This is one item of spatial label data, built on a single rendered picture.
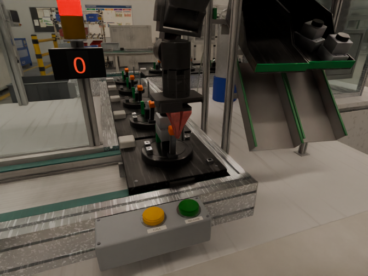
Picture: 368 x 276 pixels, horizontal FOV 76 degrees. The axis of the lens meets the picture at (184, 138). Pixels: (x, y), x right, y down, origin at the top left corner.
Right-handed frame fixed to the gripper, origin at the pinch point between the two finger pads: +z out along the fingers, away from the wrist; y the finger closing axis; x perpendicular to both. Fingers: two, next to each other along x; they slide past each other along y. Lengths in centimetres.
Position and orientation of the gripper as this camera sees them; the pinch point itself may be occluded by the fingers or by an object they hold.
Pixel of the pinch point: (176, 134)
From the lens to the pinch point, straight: 53.5
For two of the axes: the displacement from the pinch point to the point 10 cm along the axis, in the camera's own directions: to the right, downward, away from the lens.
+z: 0.0, 9.0, 4.3
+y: -9.4, 1.4, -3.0
